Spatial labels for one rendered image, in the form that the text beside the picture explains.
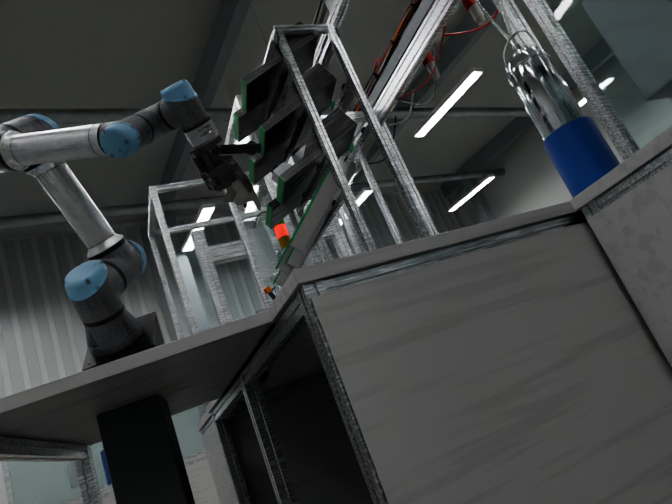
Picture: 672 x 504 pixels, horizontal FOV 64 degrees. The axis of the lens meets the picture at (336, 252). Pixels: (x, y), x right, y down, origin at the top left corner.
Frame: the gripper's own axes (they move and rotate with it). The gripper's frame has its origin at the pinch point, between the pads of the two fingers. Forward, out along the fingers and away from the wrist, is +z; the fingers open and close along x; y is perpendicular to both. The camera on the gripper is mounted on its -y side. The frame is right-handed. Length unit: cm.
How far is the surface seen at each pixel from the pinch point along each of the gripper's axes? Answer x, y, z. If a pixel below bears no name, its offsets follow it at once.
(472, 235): 52, -22, 19
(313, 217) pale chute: 15.1, -7.0, 7.5
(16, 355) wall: -825, 186, 216
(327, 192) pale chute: 13.4, -14.6, 4.9
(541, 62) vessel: 22, -96, 9
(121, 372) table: 21, 50, 7
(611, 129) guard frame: 58, -67, 19
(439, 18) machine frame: -53, -136, -6
